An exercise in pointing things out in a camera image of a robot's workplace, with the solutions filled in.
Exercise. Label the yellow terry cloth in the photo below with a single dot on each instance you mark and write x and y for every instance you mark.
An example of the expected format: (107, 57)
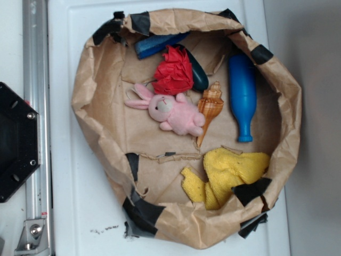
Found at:
(225, 170)

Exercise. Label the pink plush bunny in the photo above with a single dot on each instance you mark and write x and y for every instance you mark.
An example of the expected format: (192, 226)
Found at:
(174, 113)

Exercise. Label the brown paper bag nest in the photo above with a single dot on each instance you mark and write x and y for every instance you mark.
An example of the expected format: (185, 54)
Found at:
(143, 163)

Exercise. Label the orange striped conch shell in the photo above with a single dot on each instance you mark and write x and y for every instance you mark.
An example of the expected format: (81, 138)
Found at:
(210, 105)

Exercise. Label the red crumpled paper flower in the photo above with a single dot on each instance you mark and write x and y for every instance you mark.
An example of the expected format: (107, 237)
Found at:
(173, 75)

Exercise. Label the dark teal oval object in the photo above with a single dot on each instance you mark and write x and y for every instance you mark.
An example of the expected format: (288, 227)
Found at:
(200, 78)

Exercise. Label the blue sponge block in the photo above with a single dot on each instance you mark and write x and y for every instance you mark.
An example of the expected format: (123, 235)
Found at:
(156, 43)

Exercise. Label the blue plastic bottle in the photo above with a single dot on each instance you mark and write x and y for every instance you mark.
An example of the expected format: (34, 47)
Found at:
(243, 98)

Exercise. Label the white plastic tray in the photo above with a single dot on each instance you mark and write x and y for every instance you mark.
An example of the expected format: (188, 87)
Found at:
(88, 219)

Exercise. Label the aluminium extrusion rail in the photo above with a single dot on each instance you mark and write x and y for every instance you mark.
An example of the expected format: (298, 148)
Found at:
(39, 203)

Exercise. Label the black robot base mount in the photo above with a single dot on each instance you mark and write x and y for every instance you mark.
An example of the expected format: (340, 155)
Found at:
(19, 142)

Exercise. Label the metal corner bracket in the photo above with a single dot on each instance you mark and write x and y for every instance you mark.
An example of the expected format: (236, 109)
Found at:
(33, 239)

